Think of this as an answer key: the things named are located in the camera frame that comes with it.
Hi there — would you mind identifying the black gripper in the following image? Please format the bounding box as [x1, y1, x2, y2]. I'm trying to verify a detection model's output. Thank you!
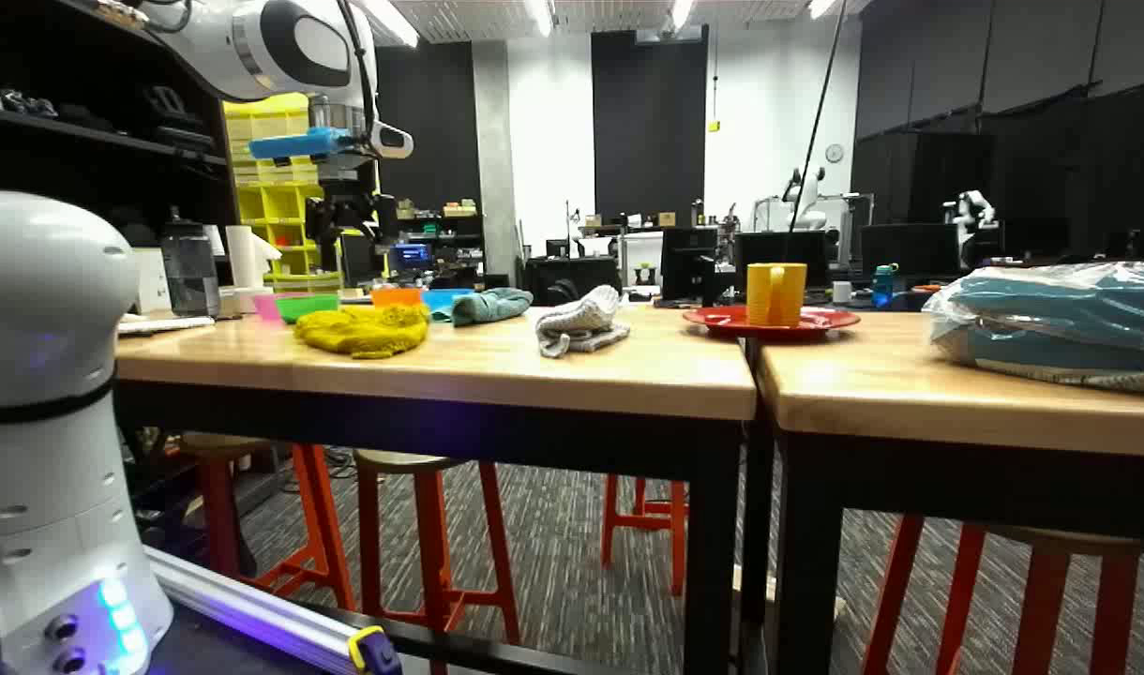
[305, 152, 380, 271]

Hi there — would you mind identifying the olive green knitted cloth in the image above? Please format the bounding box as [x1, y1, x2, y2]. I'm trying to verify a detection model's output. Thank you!
[293, 301, 437, 362]

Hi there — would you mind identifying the robot base platform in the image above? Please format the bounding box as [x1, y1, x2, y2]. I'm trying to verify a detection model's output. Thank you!
[143, 542, 404, 675]

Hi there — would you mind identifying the green plastic bowl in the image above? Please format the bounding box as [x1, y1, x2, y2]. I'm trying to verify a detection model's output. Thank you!
[275, 287, 345, 325]

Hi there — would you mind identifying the orange plastic bowl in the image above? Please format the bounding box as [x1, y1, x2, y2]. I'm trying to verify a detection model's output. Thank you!
[369, 285, 428, 312]

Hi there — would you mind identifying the yellow storage bin rack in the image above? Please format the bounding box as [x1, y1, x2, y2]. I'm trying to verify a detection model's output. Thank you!
[222, 91, 349, 301]

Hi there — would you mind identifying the pink plastic bowl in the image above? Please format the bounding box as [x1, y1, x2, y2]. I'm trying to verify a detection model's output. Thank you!
[249, 287, 288, 330]

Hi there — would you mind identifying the blue plastic bowl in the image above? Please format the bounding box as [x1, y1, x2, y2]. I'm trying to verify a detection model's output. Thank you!
[419, 285, 477, 321]

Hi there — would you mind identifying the dark grey plastic jug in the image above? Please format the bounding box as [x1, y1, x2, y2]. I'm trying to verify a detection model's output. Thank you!
[159, 222, 224, 320]

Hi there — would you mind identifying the teal towel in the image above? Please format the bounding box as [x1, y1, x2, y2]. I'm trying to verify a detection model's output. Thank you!
[450, 285, 537, 330]

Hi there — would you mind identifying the white bucket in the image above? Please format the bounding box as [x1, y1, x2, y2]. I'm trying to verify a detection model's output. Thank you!
[126, 242, 174, 320]

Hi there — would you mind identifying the grey knitted cloth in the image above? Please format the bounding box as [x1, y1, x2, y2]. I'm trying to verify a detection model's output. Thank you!
[532, 281, 634, 362]

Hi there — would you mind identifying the black shelf unit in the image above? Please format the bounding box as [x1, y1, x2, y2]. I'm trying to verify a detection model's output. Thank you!
[0, 0, 240, 242]

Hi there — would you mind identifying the orange leg wooden stool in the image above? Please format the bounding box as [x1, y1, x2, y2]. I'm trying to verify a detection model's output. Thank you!
[353, 445, 525, 650]
[859, 513, 1144, 675]
[597, 468, 694, 605]
[175, 428, 358, 613]

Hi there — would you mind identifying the red plate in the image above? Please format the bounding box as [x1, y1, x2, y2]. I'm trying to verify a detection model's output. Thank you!
[682, 305, 864, 345]

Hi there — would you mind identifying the yellow mug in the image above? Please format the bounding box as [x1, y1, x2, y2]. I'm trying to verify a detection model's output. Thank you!
[743, 258, 812, 330]

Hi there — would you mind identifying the black computer monitor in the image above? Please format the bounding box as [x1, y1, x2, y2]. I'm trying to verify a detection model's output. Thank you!
[732, 227, 839, 305]

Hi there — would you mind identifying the blue bottle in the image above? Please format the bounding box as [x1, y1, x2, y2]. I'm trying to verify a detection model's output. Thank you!
[870, 258, 908, 316]

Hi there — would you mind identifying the plastic bag of blue cloths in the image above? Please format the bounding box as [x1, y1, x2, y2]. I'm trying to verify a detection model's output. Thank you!
[922, 258, 1144, 400]

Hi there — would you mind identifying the long wooden table black frame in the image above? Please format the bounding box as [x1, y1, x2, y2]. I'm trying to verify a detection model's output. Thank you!
[111, 305, 764, 675]

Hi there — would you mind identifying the short wooden table black frame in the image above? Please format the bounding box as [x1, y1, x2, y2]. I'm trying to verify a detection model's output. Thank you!
[754, 307, 1144, 675]

